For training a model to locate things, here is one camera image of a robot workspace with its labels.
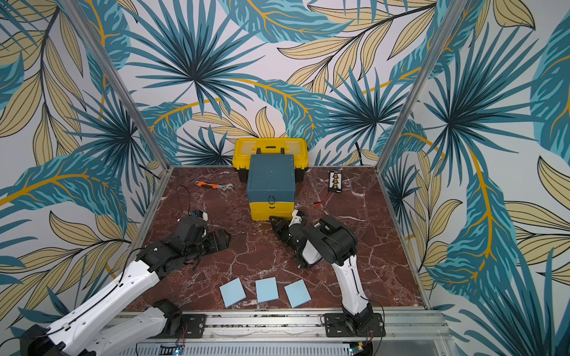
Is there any blue sticky note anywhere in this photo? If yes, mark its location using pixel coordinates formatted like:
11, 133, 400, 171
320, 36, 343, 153
255, 277, 279, 303
284, 280, 311, 308
220, 278, 246, 308

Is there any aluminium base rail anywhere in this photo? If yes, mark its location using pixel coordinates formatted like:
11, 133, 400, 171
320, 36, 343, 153
88, 309, 446, 356

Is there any black battery holder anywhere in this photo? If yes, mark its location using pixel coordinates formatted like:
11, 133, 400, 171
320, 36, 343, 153
328, 170, 342, 194

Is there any yellow black toolbox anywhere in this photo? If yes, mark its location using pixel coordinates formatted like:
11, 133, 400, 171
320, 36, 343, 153
232, 138, 309, 183

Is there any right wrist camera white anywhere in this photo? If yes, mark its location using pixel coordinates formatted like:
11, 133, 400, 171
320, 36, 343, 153
289, 209, 307, 226

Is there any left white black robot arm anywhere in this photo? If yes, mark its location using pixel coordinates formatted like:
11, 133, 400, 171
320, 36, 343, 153
19, 215, 231, 355

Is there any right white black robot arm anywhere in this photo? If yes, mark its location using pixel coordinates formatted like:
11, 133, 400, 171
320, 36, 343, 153
269, 210, 386, 338

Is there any teal yellow drawer cabinet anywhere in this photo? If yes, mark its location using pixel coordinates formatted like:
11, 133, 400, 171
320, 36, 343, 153
246, 154, 296, 221

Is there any orange adjustable wrench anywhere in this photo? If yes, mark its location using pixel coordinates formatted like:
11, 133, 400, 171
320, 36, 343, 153
195, 181, 235, 191

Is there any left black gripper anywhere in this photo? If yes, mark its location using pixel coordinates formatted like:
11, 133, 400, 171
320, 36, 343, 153
184, 228, 232, 262

